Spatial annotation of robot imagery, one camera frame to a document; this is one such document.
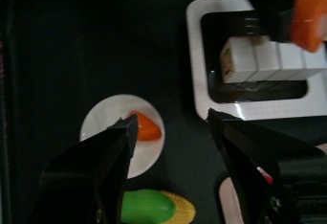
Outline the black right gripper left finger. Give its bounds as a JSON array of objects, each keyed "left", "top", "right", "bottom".
[{"left": 31, "top": 114, "right": 140, "bottom": 224}]

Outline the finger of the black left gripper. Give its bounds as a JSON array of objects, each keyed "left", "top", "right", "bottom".
[{"left": 272, "top": 8, "right": 296, "bottom": 43}]

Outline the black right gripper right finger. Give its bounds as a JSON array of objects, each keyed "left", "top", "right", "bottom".
[{"left": 206, "top": 107, "right": 327, "bottom": 224}]

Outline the orange toy carrot top piece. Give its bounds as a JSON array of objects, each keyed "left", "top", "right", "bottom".
[{"left": 290, "top": 0, "right": 327, "bottom": 54}]

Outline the orange toy carrot tip piece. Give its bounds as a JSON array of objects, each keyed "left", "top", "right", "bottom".
[{"left": 127, "top": 109, "right": 164, "bottom": 142}]

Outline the white sliced toy loaf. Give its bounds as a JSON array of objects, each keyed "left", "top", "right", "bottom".
[{"left": 220, "top": 35, "right": 327, "bottom": 84}]

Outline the small white plate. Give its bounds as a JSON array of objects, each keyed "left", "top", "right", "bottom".
[{"left": 79, "top": 93, "right": 166, "bottom": 179}]

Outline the toy corn with green husk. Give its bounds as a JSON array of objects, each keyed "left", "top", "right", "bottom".
[{"left": 120, "top": 188, "right": 196, "bottom": 224}]

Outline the white frame rack black inside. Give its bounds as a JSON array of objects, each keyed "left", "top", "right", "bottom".
[{"left": 186, "top": 0, "right": 327, "bottom": 122}]

